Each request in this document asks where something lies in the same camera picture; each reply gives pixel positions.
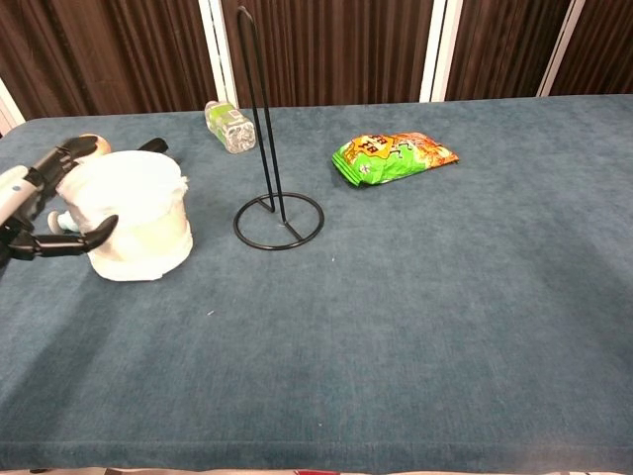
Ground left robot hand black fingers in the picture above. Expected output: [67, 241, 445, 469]
[0, 136, 120, 268]

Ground white paper towel roll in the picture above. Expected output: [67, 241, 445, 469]
[55, 149, 195, 283]

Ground light blue toy figure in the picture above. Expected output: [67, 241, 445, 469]
[46, 209, 81, 235]

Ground pale round apple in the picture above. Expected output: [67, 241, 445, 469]
[78, 133, 113, 155]

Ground black curved plastic object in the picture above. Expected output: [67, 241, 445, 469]
[136, 138, 172, 155]

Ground brown pleated curtain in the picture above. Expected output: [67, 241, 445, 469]
[0, 0, 219, 123]
[220, 0, 435, 109]
[549, 0, 633, 98]
[444, 0, 573, 103]

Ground clear plastic bottle green label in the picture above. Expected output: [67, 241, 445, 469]
[204, 100, 257, 155]

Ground green snack bag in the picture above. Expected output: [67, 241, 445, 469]
[330, 131, 460, 189]

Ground blue table cloth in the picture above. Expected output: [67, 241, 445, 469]
[0, 93, 633, 471]

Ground white frame post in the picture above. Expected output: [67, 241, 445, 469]
[0, 77, 26, 139]
[536, 0, 588, 98]
[418, 0, 465, 104]
[197, 0, 238, 108]

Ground black wire towel holder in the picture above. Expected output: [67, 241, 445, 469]
[232, 5, 326, 251]

